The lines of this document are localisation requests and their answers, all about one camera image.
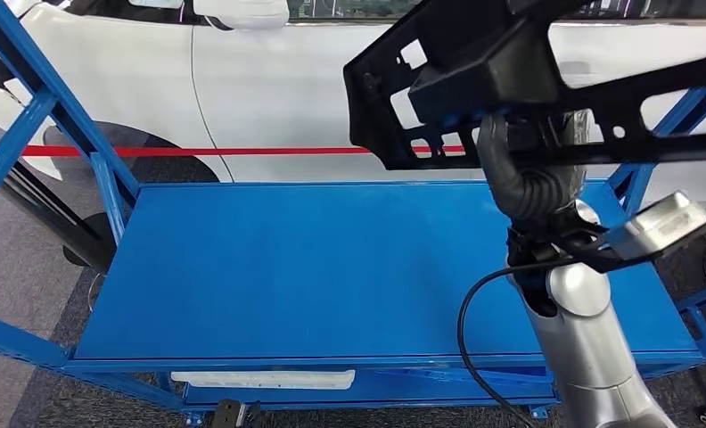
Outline white car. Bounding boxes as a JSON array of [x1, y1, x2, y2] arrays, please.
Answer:
[[0, 0, 706, 228]]

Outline red barrier belt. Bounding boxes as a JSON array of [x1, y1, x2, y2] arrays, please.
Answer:
[[0, 138, 466, 160]]

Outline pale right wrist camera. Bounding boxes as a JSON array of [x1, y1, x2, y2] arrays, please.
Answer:
[[605, 190, 706, 264]]

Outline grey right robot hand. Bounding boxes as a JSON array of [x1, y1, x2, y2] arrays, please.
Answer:
[[477, 115, 590, 197]]

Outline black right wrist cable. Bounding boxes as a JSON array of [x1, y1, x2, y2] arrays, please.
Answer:
[[456, 259, 572, 428]]

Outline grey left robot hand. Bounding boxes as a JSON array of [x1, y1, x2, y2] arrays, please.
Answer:
[[212, 399, 264, 428]]

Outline white plastic bin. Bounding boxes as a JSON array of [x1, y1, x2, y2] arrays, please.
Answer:
[[170, 370, 357, 391]]

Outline black stanchion with dark base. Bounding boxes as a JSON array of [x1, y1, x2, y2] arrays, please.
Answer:
[[0, 127, 118, 276]]

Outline black plastic bracket part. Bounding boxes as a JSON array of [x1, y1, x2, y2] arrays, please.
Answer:
[[341, 0, 706, 172]]

